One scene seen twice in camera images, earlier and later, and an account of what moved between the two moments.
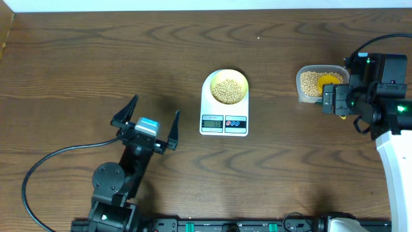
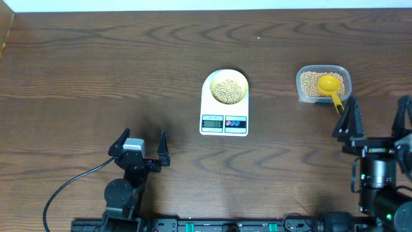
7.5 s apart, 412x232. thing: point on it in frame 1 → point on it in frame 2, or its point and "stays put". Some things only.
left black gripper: [123, 120] → [163, 158]
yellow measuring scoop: [329, 79] stays put
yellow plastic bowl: [229, 86] stays put
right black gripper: [340, 92] → [367, 145]
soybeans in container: [308, 80] stays put
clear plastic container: [310, 78] stays put
